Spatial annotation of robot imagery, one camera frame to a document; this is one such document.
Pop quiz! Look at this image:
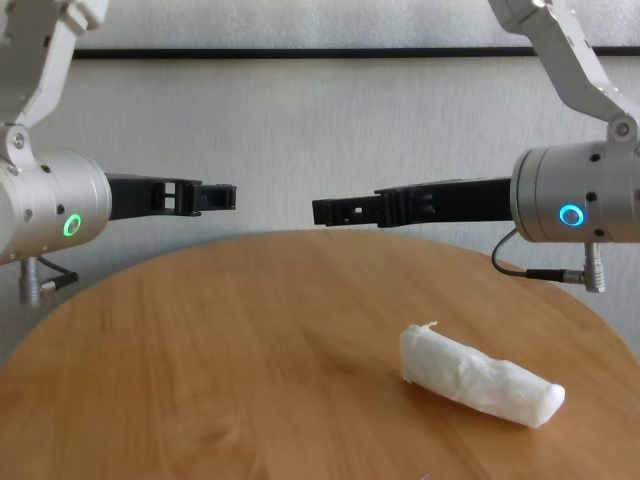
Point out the black wall rail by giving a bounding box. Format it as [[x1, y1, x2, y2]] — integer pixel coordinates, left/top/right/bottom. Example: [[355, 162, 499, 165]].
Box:
[[72, 45, 640, 62]]

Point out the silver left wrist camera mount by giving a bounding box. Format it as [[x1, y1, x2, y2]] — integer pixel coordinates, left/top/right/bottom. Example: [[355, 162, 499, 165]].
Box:
[[0, 0, 109, 169]]

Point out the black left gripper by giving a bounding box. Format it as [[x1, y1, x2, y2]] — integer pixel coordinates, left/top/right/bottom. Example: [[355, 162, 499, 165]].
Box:
[[104, 172, 239, 222]]

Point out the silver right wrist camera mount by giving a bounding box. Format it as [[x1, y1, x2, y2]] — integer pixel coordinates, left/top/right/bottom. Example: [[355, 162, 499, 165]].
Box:
[[487, 0, 640, 147]]

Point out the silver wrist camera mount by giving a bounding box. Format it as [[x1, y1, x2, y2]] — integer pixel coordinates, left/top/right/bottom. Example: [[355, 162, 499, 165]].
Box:
[[0, 0, 109, 169], [487, 0, 640, 147]]

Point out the arm cable with connector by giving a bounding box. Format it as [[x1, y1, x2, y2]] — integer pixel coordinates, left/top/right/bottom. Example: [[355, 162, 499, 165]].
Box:
[[490, 227, 607, 295], [18, 254, 80, 307]]

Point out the left arm cable with connector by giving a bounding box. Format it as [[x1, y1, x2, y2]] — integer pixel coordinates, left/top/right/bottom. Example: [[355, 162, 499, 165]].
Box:
[[18, 254, 80, 307]]

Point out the right arm cable with connector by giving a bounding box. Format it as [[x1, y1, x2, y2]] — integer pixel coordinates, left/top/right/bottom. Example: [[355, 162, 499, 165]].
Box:
[[490, 227, 607, 295]]

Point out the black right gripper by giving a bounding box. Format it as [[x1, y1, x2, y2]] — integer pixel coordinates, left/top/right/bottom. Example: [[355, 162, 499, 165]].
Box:
[[311, 177, 516, 229]]

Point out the white plastic-wrapped sandbag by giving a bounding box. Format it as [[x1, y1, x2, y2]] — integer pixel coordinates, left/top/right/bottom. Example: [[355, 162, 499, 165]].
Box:
[[398, 320, 567, 429]]

